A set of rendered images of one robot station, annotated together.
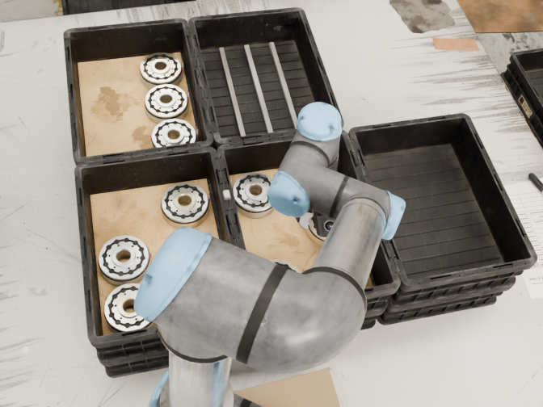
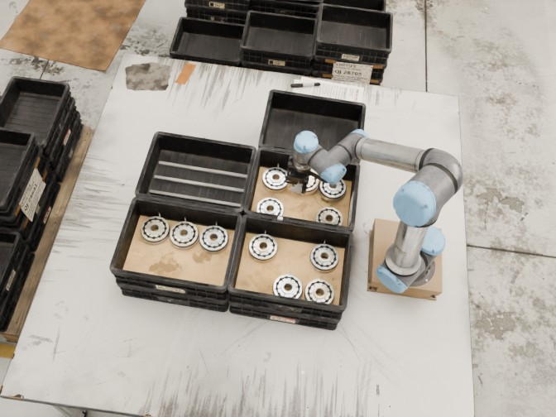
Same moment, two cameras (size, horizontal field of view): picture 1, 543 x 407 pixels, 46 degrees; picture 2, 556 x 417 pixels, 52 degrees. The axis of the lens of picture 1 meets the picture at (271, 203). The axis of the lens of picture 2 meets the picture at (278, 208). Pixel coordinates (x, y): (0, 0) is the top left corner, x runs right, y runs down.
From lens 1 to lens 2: 1.22 m
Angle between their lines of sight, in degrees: 33
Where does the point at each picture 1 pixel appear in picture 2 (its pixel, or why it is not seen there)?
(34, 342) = (299, 366)
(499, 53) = not seen: hidden behind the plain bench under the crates
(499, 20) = (107, 45)
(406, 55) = (181, 102)
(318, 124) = (311, 141)
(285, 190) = (338, 170)
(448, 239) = (328, 136)
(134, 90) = (160, 251)
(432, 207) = not seen: hidden behind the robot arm
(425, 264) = not seen: hidden behind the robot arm
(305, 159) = (324, 155)
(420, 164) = (279, 127)
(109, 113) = (173, 270)
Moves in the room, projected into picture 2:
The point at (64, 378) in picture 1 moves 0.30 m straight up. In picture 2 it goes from (327, 354) to (339, 327)
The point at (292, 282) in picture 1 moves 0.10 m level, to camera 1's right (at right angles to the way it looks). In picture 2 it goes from (440, 160) to (452, 136)
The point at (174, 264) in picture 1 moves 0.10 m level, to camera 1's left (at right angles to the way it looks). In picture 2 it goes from (424, 194) to (410, 222)
